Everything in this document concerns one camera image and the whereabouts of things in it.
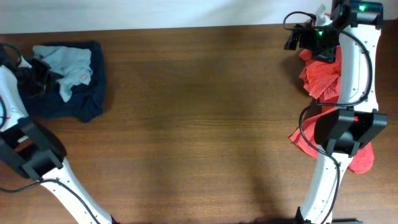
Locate light blue t-shirt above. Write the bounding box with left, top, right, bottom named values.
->
left=32, top=45, right=93, bottom=102

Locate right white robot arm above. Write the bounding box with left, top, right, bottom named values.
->
left=284, top=0, right=387, bottom=223

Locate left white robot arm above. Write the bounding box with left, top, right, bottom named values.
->
left=1, top=41, right=114, bottom=223

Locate red t-shirt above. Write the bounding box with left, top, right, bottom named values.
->
left=290, top=46, right=374, bottom=174

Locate folded navy blue garment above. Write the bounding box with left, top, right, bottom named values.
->
left=19, top=41, right=106, bottom=122

